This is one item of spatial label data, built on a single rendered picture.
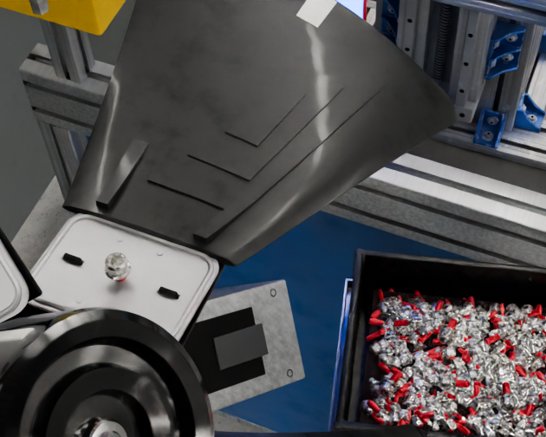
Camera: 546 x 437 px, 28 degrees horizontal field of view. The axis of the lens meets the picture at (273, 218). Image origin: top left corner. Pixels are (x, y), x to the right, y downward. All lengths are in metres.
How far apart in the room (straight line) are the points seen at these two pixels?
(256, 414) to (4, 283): 1.16
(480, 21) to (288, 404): 0.61
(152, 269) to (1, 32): 1.24
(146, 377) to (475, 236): 0.57
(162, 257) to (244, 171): 0.07
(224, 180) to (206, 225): 0.04
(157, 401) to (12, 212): 1.49
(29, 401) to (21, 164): 1.49
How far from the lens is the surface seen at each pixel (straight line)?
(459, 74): 1.67
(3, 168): 1.90
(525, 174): 1.85
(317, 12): 0.71
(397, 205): 1.02
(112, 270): 0.56
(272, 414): 1.62
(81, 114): 1.14
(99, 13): 0.95
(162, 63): 0.66
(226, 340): 0.73
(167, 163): 0.61
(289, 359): 0.77
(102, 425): 0.49
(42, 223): 2.08
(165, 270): 0.57
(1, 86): 1.83
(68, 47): 1.07
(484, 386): 0.92
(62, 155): 1.24
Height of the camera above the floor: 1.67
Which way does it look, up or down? 55 degrees down
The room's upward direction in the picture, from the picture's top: 4 degrees counter-clockwise
